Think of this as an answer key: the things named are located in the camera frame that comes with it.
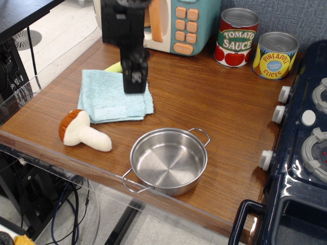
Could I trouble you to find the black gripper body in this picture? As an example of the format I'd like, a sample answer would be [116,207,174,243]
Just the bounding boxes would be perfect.
[100,0,150,48]

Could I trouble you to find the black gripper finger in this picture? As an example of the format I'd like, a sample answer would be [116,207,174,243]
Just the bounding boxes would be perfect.
[120,45,149,94]

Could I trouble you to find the stainless steel pot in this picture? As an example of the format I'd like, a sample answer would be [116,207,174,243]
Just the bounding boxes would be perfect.
[128,128,211,197]

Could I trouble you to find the light blue folded cloth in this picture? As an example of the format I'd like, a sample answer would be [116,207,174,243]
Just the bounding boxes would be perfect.
[77,69,154,124]

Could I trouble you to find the toy microwave oven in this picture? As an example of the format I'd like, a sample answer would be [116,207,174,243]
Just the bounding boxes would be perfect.
[94,1,221,56]

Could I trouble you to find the plush mushroom toy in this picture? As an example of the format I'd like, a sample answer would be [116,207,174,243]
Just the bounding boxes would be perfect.
[58,109,112,152]

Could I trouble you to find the tomato sauce can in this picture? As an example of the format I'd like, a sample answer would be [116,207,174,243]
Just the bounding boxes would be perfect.
[214,8,260,67]

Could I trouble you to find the black side desk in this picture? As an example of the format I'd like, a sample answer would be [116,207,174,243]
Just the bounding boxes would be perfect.
[1,1,62,102]

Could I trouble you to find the pineapple slices can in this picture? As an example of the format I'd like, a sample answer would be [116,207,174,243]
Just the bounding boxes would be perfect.
[252,32,300,80]

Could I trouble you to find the dark blue toy stove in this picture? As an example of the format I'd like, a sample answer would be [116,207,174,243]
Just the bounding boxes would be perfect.
[228,40,326,244]

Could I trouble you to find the green handled spoon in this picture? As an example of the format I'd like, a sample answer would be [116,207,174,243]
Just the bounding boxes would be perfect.
[105,62,123,73]

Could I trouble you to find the blue cable under table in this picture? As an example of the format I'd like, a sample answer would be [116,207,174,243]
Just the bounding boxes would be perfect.
[51,178,80,245]

